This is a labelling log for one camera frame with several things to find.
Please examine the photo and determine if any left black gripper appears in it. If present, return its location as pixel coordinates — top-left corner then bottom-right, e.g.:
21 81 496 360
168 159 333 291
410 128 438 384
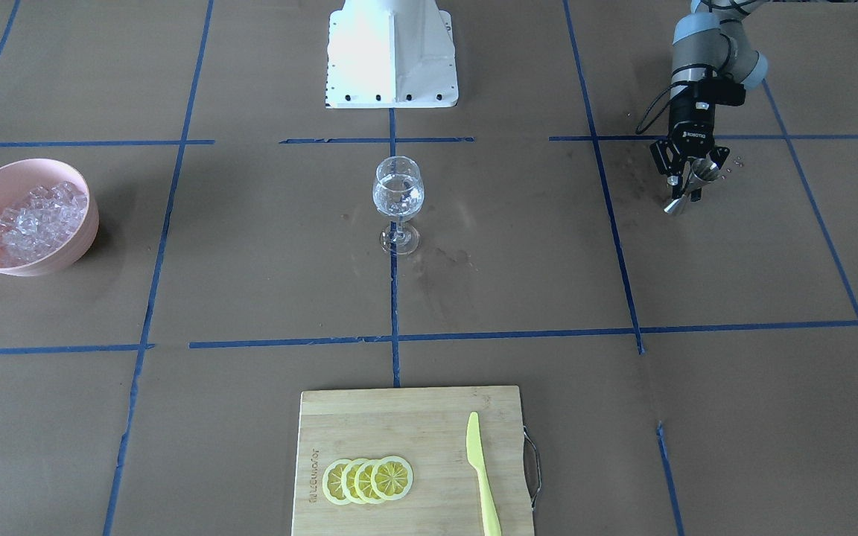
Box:
648 78 730 202

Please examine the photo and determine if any steel double jigger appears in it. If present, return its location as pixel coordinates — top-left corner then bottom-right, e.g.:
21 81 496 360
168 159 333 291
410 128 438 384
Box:
664 157 722 216

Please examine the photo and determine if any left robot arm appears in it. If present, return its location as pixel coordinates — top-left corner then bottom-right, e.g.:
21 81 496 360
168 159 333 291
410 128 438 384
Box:
650 1 769 214

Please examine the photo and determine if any clear wine glass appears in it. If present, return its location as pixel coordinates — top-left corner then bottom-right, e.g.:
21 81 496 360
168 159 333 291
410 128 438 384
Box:
372 156 425 257

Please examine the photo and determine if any pink bowl of ice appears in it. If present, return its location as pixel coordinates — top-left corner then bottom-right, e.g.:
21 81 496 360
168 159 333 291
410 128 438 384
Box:
0 159 99 277

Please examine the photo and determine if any wooden cutting board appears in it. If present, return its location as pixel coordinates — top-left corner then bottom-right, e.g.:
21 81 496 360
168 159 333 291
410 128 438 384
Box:
290 386 535 535

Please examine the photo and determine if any yellow plastic knife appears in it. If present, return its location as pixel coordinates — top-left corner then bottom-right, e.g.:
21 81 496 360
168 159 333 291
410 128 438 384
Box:
464 412 503 535

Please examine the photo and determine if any lemon slice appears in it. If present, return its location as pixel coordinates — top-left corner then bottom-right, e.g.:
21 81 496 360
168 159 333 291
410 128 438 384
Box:
374 456 414 501
340 458 370 505
357 460 385 505
322 459 351 505

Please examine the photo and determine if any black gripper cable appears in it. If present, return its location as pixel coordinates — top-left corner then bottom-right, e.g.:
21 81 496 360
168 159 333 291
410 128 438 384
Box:
635 83 674 136

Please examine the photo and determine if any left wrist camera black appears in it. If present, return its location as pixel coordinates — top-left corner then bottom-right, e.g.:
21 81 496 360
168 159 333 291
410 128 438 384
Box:
702 77 747 106

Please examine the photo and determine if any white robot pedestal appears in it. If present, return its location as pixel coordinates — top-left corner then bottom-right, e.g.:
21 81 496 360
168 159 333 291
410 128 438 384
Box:
325 1 460 109

